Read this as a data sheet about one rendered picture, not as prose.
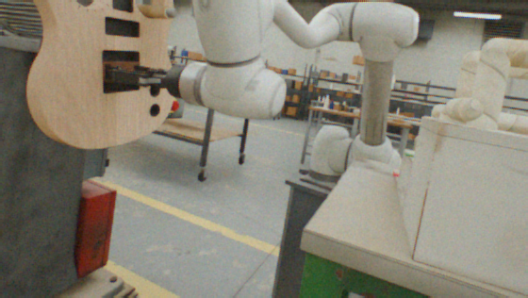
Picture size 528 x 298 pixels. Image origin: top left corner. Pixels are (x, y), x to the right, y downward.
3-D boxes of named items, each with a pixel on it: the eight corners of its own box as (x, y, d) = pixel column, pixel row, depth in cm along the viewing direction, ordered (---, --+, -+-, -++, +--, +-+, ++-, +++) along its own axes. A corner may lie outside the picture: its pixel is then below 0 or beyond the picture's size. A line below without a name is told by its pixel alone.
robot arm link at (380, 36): (354, 157, 139) (401, 169, 130) (344, 181, 127) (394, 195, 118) (360, -5, 98) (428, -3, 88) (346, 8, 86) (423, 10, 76)
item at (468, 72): (453, 122, 40) (466, 57, 40) (447, 121, 43) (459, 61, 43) (477, 126, 40) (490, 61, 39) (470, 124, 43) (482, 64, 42)
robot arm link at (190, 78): (224, 105, 63) (203, 101, 65) (227, 64, 62) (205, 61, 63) (198, 111, 55) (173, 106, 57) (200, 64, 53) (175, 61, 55)
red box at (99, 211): (34, 256, 105) (45, 164, 103) (69, 241, 117) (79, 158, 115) (77, 282, 97) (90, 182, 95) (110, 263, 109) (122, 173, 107)
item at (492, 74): (470, 126, 33) (486, 46, 32) (462, 124, 36) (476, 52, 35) (501, 132, 32) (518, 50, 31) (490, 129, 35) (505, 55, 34)
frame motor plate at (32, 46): (-34, 40, 82) (-32, 27, 82) (55, 54, 105) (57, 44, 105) (38, 53, 70) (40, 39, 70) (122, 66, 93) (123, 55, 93)
